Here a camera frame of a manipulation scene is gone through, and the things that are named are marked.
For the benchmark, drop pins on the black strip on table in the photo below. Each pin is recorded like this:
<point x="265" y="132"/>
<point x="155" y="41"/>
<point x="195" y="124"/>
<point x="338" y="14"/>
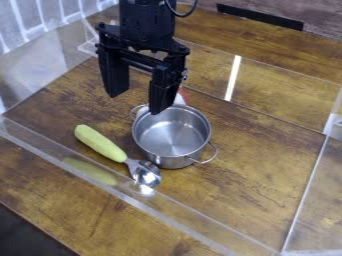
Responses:
<point x="261" y="17"/>

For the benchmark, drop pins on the clear acrylic triangle bracket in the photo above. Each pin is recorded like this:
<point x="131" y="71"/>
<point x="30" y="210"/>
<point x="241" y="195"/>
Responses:
<point x="88" y="46"/>

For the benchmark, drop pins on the red and white mushroom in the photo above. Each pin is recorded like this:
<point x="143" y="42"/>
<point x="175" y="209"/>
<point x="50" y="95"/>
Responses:
<point x="182" y="96"/>

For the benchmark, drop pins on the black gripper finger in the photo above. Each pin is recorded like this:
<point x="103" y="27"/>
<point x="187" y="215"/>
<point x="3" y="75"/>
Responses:
<point x="115" y="72"/>
<point x="163" y="89"/>

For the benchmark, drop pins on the silver pot with handles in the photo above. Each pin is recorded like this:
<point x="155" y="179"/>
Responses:
<point x="174" y="137"/>

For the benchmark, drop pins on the spoon with yellow handle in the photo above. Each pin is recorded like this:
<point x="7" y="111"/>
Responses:
<point x="143" y="171"/>

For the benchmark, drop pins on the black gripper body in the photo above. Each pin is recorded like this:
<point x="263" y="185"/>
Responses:
<point x="143" y="36"/>

